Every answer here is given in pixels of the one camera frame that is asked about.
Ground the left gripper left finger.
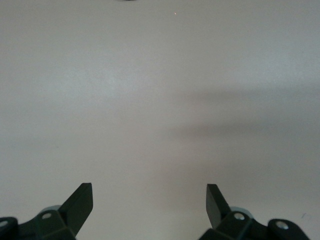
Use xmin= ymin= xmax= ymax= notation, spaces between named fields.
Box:
xmin=0 ymin=182 xmax=94 ymax=240

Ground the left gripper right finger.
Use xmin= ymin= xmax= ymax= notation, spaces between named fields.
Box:
xmin=199 ymin=184 xmax=311 ymax=240

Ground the brown table cover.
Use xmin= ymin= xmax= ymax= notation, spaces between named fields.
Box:
xmin=0 ymin=0 xmax=320 ymax=240

